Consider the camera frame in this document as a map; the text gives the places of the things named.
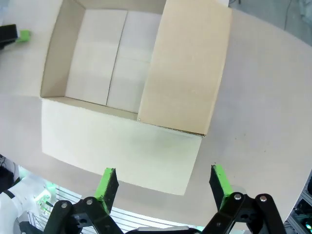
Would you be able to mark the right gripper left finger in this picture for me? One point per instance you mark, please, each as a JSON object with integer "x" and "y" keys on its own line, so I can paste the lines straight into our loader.
{"x": 107, "y": 190}

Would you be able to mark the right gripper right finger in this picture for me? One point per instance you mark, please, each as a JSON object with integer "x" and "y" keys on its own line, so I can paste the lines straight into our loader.
{"x": 220, "y": 185}

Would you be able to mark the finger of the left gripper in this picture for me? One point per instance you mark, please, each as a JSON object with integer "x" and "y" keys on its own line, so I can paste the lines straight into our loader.
{"x": 9, "y": 35}

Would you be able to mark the brown cardboard shipping box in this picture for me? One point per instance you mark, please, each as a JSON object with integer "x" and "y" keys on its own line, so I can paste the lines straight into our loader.
{"x": 109, "y": 146}

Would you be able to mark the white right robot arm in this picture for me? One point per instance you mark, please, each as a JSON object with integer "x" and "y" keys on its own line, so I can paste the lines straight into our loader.
{"x": 9, "y": 204}

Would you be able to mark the black equipment rack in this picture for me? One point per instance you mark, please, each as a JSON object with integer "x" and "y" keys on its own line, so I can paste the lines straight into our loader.
{"x": 303, "y": 209}

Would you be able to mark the aluminium rail frame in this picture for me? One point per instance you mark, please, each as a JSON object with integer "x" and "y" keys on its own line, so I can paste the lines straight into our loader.
{"x": 136, "y": 217}

